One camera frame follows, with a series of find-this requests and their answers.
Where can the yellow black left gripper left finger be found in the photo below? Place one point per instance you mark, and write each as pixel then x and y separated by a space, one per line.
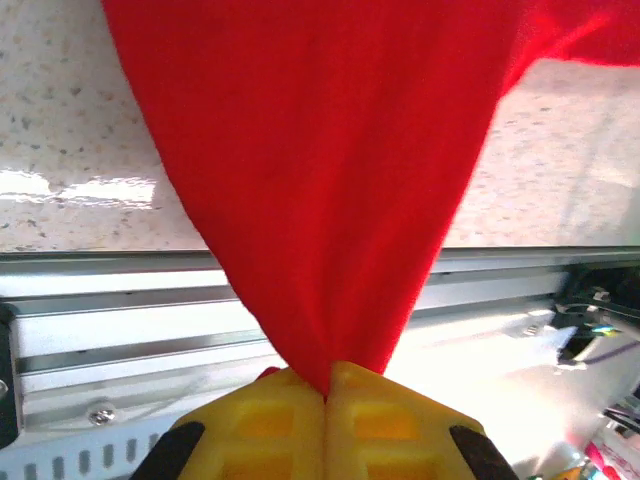
pixel 260 430

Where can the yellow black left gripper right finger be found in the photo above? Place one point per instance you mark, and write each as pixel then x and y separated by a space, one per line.
pixel 390 430

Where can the red t-shirt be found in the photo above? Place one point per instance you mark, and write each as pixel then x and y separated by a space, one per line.
pixel 320 175

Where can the aluminium mounting rail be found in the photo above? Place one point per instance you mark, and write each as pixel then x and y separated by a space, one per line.
pixel 125 320

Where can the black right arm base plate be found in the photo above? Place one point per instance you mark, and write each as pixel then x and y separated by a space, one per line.
pixel 592 285

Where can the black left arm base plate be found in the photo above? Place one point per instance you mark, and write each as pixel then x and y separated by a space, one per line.
pixel 6 375

